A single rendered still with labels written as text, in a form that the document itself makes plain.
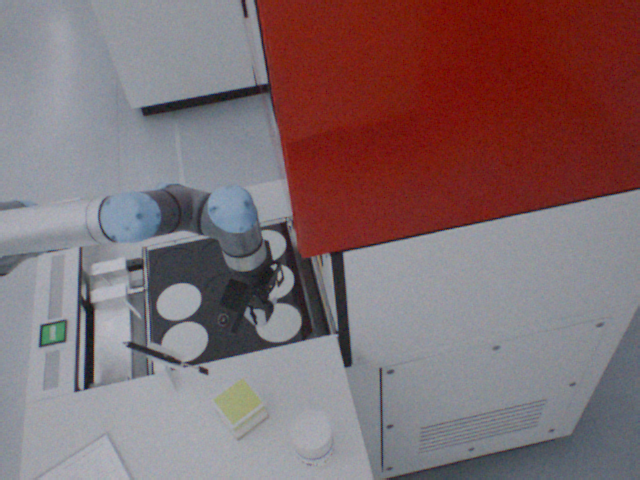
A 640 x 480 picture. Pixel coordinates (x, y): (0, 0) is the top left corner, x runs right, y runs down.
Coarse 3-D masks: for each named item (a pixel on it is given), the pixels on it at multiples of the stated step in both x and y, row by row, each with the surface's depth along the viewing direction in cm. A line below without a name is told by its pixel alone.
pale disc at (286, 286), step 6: (288, 270) 154; (288, 276) 153; (276, 282) 152; (282, 282) 152; (288, 282) 152; (276, 288) 151; (282, 288) 151; (288, 288) 151; (270, 294) 150; (276, 294) 150; (282, 294) 150
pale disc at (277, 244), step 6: (264, 234) 161; (270, 234) 161; (276, 234) 161; (270, 240) 160; (276, 240) 160; (282, 240) 160; (270, 246) 159; (276, 246) 159; (282, 246) 159; (276, 252) 158; (282, 252) 157; (276, 258) 156
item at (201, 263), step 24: (216, 240) 161; (288, 240) 160; (168, 264) 158; (192, 264) 157; (216, 264) 157; (288, 264) 155; (216, 288) 152; (216, 336) 144; (240, 336) 144; (192, 360) 140
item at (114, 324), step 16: (96, 288) 157; (128, 288) 157; (96, 320) 151; (112, 320) 151; (128, 320) 151; (96, 336) 149; (112, 336) 148; (128, 336) 148; (96, 352) 146; (112, 352) 146; (128, 352) 145; (96, 368) 143; (112, 368) 143; (128, 368) 143
